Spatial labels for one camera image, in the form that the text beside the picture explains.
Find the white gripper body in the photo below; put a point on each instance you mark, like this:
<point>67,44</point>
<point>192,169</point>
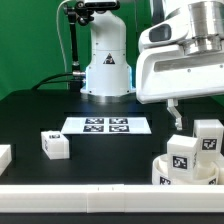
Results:
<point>175,65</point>

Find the white marker base sheet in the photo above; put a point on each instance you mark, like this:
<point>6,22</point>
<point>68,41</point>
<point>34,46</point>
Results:
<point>106,125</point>

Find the white front fence bar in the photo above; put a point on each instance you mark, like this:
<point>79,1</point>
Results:
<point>111,198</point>

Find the white round stool seat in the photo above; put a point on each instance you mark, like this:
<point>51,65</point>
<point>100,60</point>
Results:
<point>207,174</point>

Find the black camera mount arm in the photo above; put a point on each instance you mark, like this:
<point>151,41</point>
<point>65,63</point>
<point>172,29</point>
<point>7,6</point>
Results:
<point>81,14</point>

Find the white left fence piece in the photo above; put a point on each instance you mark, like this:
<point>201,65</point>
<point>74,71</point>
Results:
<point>5,157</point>

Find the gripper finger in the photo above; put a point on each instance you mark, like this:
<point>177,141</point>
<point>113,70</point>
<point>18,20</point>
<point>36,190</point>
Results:
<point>172,109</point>

